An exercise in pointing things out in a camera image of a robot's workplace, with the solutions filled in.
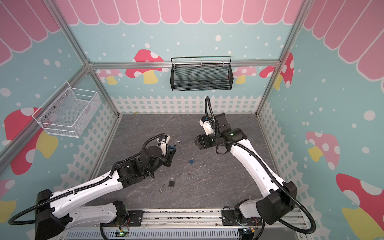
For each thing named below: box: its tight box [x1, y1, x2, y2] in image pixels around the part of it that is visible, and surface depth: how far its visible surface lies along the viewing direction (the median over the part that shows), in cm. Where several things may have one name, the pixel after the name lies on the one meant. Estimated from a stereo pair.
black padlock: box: [168, 177, 176, 187], surface depth 87 cm
